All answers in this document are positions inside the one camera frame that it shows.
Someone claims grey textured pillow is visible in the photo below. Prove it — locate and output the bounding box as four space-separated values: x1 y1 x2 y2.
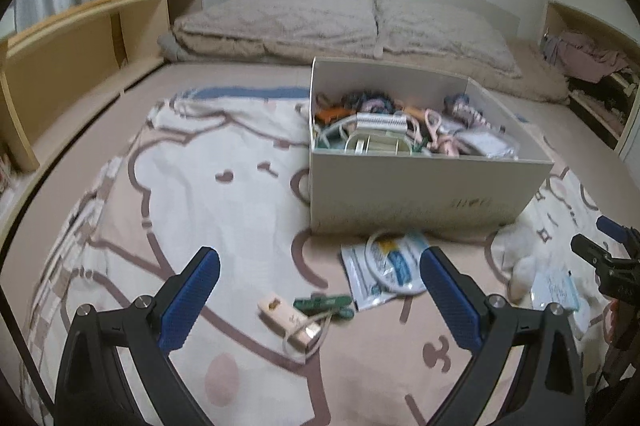
375 0 523 79
172 0 383 59

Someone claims wooden shelf unit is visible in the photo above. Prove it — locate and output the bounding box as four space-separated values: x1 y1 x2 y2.
0 0 205 172

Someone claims pink clothes pile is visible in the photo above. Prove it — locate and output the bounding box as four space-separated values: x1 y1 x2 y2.
542 31 631 82

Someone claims printed cartoon blanket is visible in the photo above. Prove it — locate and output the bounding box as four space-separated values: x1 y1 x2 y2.
20 87 640 426

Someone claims white cardboard shoe box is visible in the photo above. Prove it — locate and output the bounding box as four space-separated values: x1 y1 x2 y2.
308 57 555 237

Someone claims white closet alcove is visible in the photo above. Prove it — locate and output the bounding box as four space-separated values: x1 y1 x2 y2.
540 1 640 152

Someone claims pile of small accessories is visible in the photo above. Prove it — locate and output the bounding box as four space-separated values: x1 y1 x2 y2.
314 90 521 159

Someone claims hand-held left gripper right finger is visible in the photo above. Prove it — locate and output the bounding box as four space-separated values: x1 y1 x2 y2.
419 246 586 426

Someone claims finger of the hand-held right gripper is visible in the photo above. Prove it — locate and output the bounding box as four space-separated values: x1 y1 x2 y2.
570 233 640 277
597 215 640 247

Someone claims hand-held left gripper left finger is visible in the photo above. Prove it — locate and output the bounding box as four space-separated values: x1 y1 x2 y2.
54 246 221 426

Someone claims white plastic ring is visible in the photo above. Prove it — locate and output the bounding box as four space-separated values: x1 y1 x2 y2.
365 228 431 294

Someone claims green strip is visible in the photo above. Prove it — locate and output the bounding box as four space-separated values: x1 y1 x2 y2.
293 293 355 321

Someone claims beige folded duvet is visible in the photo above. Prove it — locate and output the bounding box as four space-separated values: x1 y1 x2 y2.
157 31 571 102

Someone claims beige adapter with cable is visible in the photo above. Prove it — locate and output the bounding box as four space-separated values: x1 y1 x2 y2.
257 293 331 364

